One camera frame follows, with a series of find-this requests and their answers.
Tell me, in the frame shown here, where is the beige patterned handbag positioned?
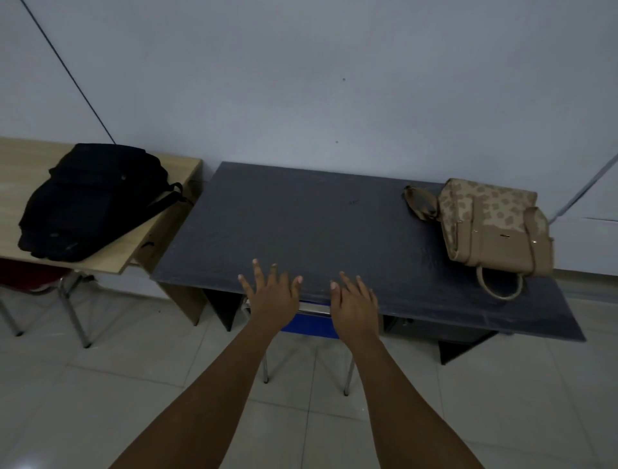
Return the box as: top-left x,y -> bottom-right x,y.
437,178 -> 556,301

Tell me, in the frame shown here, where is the person's right hand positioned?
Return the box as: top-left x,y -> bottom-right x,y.
330,271 -> 380,342

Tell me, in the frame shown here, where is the light wooden table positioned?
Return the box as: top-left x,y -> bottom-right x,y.
0,137 -> 209,327

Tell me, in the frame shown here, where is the person's left hand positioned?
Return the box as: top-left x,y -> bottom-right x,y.
238,259 -> 303,333

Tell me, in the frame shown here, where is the person's left forearm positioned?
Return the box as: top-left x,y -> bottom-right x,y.
110,321 -> 290,469

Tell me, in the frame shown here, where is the white wall cable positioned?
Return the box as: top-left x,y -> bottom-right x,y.
548,153 -> 618,226

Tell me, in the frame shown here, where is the blue chair with metal legs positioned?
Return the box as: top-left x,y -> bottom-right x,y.
241,299 -> 356,397

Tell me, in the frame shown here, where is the person's right forearm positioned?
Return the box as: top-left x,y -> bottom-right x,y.
334,334 -> 484,469

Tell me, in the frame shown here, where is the red chair with metal legs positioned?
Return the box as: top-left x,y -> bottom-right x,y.
0,258 -> 95,349

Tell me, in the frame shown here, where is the brown scarf bow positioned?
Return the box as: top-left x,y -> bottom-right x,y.
404,186 -> 441,222

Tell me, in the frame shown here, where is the black backpack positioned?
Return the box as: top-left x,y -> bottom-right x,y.
18,143 -> 194,263

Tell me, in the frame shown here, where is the dark grey table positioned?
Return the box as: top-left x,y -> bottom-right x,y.
150,162 -> 587,366

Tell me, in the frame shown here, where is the black wall cable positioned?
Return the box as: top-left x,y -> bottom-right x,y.
21,0 -> 117,145

